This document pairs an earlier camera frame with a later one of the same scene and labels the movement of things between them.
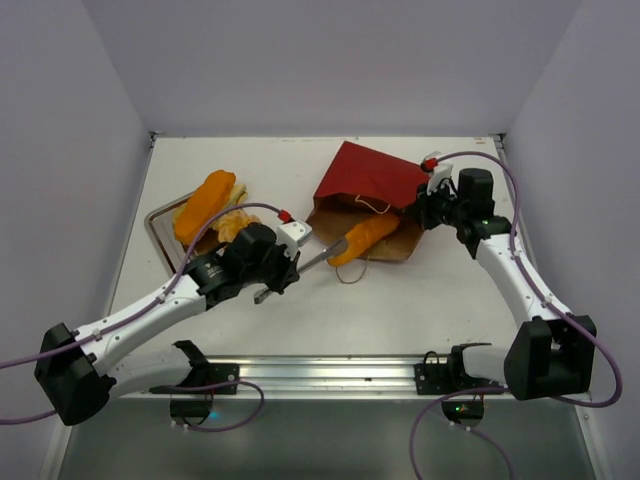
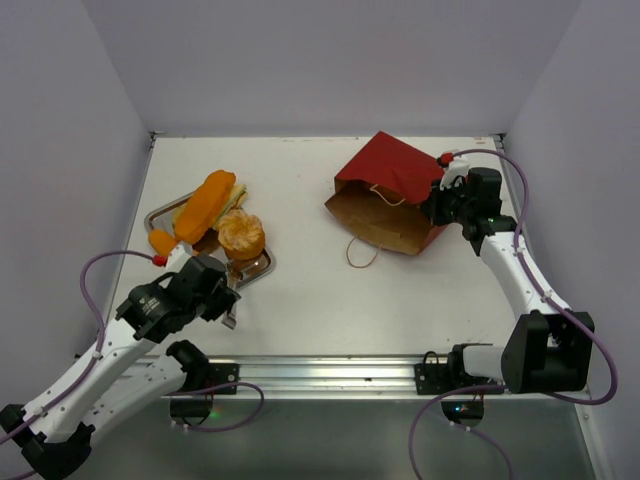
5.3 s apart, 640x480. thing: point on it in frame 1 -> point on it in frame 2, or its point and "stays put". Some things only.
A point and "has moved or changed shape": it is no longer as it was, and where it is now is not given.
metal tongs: x=329 y=252 -> x=234 y=277
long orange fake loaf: x=365 y=237 -> x=161 y=241
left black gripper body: x=285 y=271 -> x=223 y=298
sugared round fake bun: x=231 y=223 stays put
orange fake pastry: x=203 y=204 stays put
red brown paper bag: x=360 y=184 has moved or changed shape
